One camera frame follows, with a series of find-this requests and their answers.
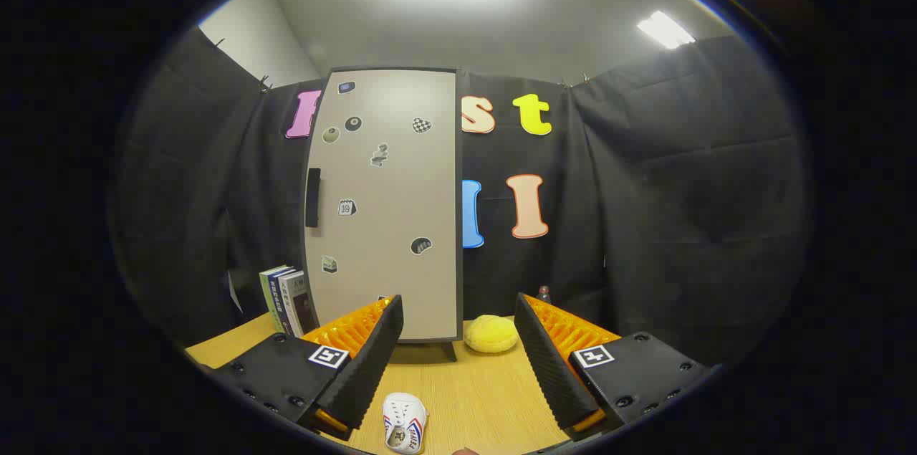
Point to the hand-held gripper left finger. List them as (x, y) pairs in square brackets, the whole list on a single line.
[(369, 376)]

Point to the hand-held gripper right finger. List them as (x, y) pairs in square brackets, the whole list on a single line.
[(548, 369)]

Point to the white canvas shoe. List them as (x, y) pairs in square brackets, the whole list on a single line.
[(405, 415)]

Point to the dark grey shoe cabinet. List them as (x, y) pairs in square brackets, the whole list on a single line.
[(459, 226)]

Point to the yellow plush toy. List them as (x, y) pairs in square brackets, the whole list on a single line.
[(491, 334)]

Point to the small red-capped bottle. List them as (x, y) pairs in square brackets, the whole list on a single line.
[(544, 294)]

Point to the white cover book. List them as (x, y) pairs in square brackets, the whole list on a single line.
[(294, 301)]

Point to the dark blue spine book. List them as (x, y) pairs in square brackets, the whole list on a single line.
[(276, 297)]

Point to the white flat sheet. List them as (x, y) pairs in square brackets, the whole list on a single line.
[(234, 294)]

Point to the black backdrop cloth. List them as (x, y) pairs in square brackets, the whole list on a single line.
[(680, 190)]

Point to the small ceiling light panel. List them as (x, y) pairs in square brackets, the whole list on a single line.
[(665, 29)]

